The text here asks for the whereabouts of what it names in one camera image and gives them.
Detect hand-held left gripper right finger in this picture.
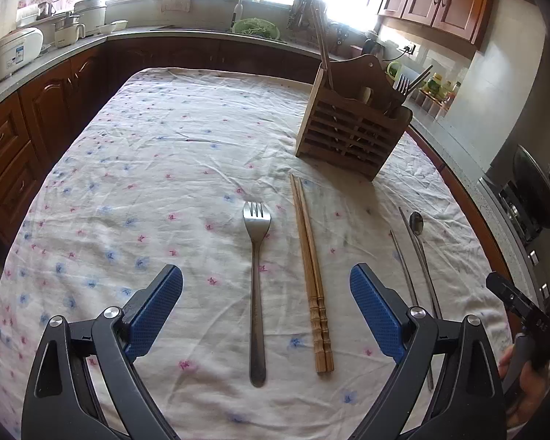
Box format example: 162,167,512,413
349,263,507,440

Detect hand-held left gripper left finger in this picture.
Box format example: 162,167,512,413
21,263,185,440

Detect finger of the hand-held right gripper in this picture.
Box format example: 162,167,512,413
486,272,545,331

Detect wooden chopstick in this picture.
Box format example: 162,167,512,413
315,0,335,89
290,173,327,375
295,174,335,372
309,0,331,90

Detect metal spoon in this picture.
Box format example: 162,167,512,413
408,211,442,319

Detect metal fork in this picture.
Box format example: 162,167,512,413
392,76,411,102
242,201,272,388

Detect wooden utensil holder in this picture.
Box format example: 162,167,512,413
294,54,414,182

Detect person's right hand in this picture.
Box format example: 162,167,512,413
497,346,550,428

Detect black gas stove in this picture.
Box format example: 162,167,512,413
479,174,550,312

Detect black wok with lid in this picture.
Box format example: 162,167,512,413
511,144,550,243

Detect floral white tablecloth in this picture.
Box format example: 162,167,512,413
0,68,514,440

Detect row of spice jars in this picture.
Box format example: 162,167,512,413
415,87,454,120

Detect black electric kettle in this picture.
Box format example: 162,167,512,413
361,37,386,58

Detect white bowl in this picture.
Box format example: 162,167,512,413
96,19,129,35

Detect wooden upper cabinets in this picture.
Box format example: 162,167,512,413
366,0,496,49

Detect small white kitchen appliance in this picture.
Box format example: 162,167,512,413
52,14,85,49

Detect white rice cooker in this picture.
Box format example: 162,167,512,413
0,26,44,84

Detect basket of green vegetables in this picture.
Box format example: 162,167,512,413
231,17,281,40

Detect white electric pot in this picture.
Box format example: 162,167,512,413
73,0,107,37

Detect hanging kitchen utensil rack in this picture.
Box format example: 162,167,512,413
286,0,331,47

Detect chrome sink faucet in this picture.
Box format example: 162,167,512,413
217,0,245,33

